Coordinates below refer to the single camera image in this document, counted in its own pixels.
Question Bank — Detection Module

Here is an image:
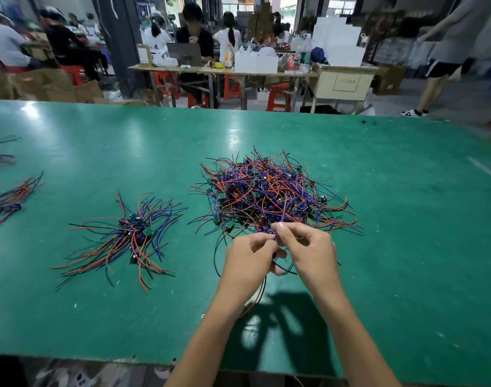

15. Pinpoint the person's right hand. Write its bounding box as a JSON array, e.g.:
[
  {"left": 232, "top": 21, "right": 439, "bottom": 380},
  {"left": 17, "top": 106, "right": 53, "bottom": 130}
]
[{"left": 270, "top": 221, "right": 343, "bottom": 299}]

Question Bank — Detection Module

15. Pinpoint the person's left hand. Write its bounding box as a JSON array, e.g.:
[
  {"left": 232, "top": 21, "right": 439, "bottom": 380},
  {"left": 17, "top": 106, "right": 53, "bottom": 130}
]
[{"left": 217, "top": 232, "right": 285, "bottom": 315}]

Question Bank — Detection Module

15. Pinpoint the pile of wires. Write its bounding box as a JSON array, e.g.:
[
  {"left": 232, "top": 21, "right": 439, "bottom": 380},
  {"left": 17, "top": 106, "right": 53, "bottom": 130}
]
[{"left": 189, "top": 150, "right": 363, "bottom": 279}]

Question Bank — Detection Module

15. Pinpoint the person's left forearm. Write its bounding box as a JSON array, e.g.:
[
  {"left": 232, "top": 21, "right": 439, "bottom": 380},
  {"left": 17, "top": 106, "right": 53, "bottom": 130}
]
[{"left": 166, "top": 298, "right": 250, "bottom": 387}]

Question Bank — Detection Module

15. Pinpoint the person's right forearm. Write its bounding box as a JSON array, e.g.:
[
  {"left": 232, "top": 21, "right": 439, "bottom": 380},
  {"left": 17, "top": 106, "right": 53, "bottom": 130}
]
[{"left": 314, "top": 286, "right": 401, "bottom": 387}]

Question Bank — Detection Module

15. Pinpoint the red plastic stool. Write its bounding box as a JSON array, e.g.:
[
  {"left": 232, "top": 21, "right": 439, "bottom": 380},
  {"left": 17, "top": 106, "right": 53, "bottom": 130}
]
[
  {"left": 266, "top": 83, "right": 293, "bottom": 112},
  {"left": 152, "top": 70, "right": 176, "bottom": 97},
  {"left": 223, "top": 75, "right": 244, "bottom": 100},
  {"left": 62, "top": 65, "right": 87, "bottom": 85}
]

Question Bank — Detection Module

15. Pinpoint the cream cabinet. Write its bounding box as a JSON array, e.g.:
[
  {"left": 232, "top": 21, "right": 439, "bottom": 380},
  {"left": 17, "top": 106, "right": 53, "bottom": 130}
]
[{"left": 308, "top": 65, "right": 379, "bottom": 114}]

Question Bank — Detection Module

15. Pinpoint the brown cardboard box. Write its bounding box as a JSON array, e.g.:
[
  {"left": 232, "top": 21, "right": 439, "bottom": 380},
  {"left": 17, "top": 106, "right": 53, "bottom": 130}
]
[{"left": 373, "top": 64, "right": 408, "bottom": 95}]

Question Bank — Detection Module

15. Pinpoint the row of white containers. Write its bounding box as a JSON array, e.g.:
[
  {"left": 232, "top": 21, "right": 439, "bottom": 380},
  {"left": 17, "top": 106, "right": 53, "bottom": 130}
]
[{"left": 233, "top": 46, "right": 279, "bottom": 74}]

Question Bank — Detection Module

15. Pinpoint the long wooden work table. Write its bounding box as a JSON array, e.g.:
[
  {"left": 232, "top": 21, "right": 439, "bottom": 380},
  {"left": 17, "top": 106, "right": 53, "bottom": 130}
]
[{"left": 128, "top": 62, "right": 379, "bottom": 111}]

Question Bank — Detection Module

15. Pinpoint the stack of white boxes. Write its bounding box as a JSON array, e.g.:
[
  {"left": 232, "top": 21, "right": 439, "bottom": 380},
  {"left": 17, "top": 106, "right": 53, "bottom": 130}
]
[{"left": 312, "top": 16, "right": 368, "bottom": 68}]

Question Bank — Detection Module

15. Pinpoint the grey laptop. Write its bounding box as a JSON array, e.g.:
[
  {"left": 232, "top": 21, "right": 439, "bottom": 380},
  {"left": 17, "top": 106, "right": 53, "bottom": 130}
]
[{"left": 166, "top": 42, "right": 203, "bottom": 66}]

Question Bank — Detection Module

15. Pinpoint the dark pillar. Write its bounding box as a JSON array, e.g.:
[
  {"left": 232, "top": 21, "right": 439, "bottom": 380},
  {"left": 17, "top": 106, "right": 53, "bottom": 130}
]
[{"left": 92, "top": 0, "right": 145, "bottom": 97}]

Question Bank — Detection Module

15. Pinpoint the row of cardboard boxes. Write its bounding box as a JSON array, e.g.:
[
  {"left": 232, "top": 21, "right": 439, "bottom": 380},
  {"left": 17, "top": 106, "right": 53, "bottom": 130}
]
[{"left": 0, "top": 68, "right": 105, "bottom": 103}]

